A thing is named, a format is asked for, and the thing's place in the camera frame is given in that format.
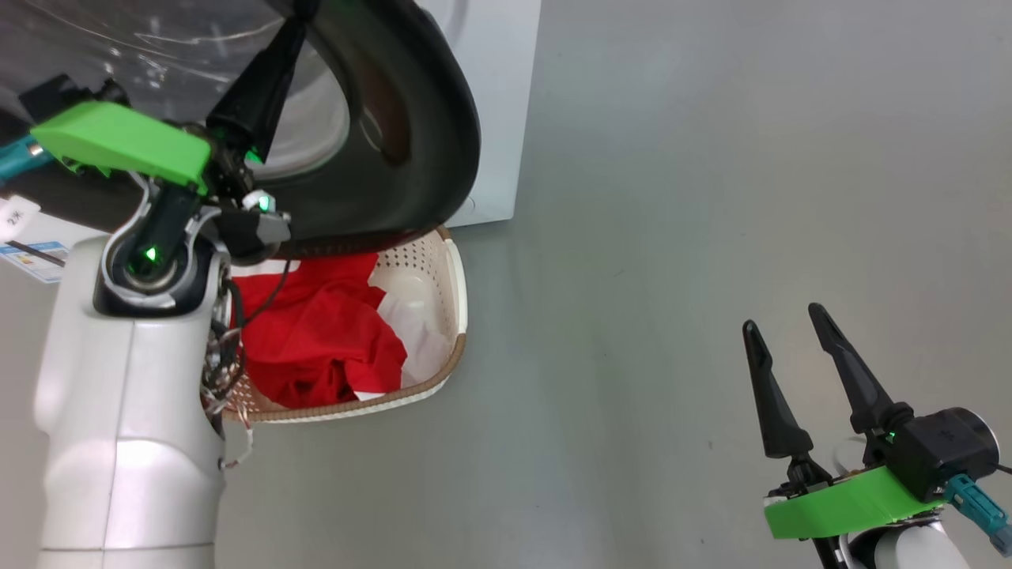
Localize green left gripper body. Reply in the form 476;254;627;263
30;100;266;198

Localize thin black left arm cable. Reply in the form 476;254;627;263
202;257;297;475

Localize cream basket with brown rim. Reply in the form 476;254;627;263
213;225;469;425

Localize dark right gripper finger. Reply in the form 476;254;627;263
742;320;815;459
808;303;916;434

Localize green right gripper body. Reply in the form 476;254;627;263
763;454;950;541

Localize white cloth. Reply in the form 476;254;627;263
352;269;453;401

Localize white front-load washing machine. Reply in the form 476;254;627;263
0;0;543;285

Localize teal left camera connector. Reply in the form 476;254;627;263
0;134;48;184

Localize blue energy label sticker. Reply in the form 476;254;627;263
0;241;70;284

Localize black-rimmed glass washer door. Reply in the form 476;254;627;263
0;0;481;258

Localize teal right camera connector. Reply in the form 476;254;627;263
945;474;1012;558

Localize red cloth garment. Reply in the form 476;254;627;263
232;253;409;409

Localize teal camera connector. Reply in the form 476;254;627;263
945;474;1012;558
0;134;48;184

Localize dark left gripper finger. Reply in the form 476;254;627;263
207;0;321;163

